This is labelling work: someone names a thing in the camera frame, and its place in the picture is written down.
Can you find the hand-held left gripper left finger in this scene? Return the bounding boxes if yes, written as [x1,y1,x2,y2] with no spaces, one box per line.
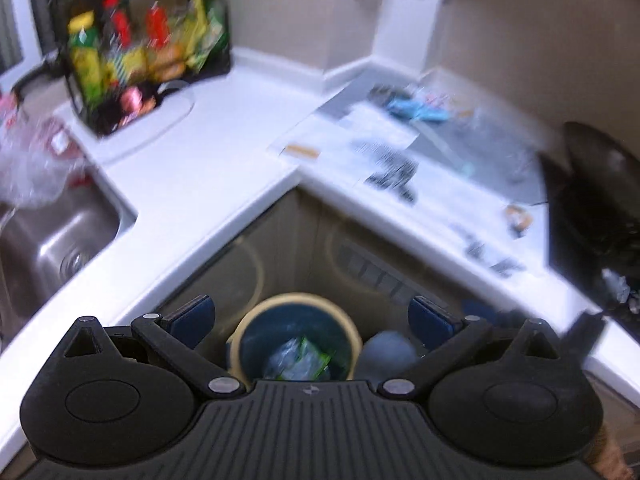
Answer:
[50,294,247,401]

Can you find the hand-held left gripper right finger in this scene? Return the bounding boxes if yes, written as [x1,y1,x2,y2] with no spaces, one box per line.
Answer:
[377,296,576,403]

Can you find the blue bin cream rim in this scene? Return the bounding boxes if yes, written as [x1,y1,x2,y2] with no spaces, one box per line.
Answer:
[227,292,363,385]

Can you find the plastic wrappers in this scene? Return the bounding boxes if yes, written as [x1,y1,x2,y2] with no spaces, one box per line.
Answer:
[262,336,334,382]

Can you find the blue wrapper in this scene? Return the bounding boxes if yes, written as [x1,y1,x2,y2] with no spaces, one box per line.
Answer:
[387,97,452,126]

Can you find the beige cabinet door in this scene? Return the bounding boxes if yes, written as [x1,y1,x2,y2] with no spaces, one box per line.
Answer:
[155,195,316,321]
[320,205,568,356]

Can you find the white plastic bag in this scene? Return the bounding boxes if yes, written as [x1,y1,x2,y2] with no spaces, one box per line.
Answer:
[357,330,424,382]

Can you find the round yellow gadget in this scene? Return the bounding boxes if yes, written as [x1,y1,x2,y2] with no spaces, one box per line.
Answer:
[505,202,534,239]

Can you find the beige cabinet corner panel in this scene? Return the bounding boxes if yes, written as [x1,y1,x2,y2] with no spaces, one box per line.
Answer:
[295,187,333,301]

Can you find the stainless steel sink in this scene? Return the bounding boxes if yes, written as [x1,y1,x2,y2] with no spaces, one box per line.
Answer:
[0,180,139,348]

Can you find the crumpled clear plastic cup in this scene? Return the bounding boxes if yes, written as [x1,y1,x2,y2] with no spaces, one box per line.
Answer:
[500,144,542,187]

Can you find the white leaf print cloth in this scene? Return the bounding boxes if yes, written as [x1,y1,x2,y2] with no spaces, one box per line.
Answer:
[270,95,551,282]

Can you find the clear plastic bag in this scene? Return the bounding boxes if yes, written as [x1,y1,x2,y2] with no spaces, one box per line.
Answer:
[0,110,87,209]

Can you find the black wok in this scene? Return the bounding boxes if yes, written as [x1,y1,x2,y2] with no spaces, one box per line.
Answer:
[537,120,640,325]

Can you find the red refill pouch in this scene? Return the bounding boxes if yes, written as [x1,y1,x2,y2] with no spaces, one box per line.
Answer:
[42,117,95,187]

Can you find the black smartphone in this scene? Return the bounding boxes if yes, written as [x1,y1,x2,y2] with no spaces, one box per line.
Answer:
[94,82,165,137]

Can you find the black metal spice rack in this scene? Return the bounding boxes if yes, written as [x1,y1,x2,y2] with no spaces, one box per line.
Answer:
[45,0,233,137]

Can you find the green bottle yellow cap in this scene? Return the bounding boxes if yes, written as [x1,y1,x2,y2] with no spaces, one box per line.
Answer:
[67,10,110,107]

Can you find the yellow seasoning packet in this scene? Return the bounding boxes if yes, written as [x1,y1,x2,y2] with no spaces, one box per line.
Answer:
[182,0,212,73]

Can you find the oil bottle red label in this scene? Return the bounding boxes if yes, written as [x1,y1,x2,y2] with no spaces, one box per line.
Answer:
[142,0,187,82]

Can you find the green seasoning packet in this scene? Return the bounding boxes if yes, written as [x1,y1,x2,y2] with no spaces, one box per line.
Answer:
[202,0,229,57]

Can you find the dark bottle red cap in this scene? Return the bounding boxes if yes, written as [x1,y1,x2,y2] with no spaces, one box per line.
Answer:
[102,0,133,61]

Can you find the window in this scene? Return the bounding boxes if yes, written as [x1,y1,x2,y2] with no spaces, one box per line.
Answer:
[0,0,47,77]

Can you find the wooden handle knife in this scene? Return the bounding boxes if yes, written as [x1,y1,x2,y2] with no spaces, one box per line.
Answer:
[282,144,322,162]

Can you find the white charging cable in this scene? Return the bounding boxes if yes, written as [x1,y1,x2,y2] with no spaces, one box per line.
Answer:
[100,79,197,155]

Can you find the black handle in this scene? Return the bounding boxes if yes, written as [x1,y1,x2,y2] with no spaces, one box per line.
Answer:
[11,57,69,99]

